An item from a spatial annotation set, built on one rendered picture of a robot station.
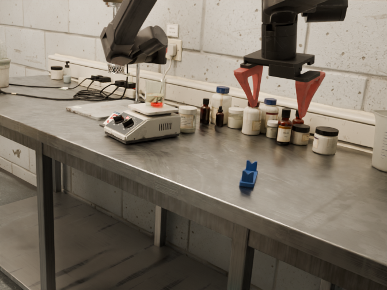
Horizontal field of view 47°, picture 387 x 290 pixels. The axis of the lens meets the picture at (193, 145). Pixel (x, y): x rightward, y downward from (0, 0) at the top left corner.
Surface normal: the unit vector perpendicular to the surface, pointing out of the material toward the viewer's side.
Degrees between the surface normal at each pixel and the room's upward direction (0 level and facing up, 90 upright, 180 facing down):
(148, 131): 90
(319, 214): 0
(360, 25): 90
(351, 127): 90
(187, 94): 90
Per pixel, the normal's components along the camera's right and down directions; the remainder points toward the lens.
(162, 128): 0.63, 0.26
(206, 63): -0.65, 0.18
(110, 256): 0.06, -0.96
